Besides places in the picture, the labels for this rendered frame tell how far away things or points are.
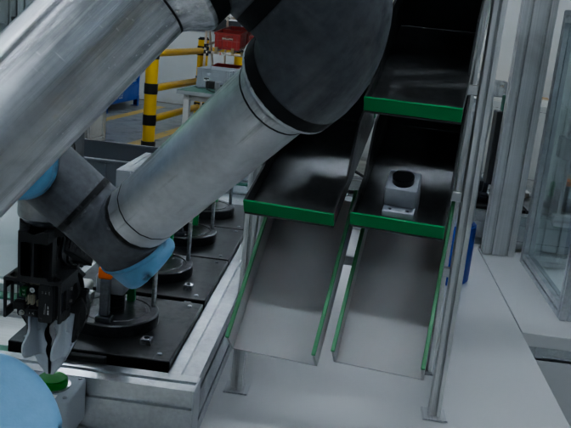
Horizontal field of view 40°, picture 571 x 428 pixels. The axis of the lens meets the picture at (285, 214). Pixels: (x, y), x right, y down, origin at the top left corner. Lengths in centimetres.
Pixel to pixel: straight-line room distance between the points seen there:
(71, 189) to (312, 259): 47
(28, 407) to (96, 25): 26
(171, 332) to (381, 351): 33
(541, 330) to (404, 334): 68
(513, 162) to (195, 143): 165
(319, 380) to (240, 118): 80
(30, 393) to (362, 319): 68
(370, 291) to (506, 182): 115
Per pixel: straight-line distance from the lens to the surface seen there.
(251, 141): 65
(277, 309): 116
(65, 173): 84
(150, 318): 123
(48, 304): 97
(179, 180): 72
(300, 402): 130
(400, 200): 107
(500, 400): 142
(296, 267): 119
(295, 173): 117
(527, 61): 224
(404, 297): 118
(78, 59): 53
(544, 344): 177
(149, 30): 55
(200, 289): 142
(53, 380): 108
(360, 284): 119
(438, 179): 119
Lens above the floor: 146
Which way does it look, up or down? 14 degrees down
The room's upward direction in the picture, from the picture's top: 6 degrees clockwise
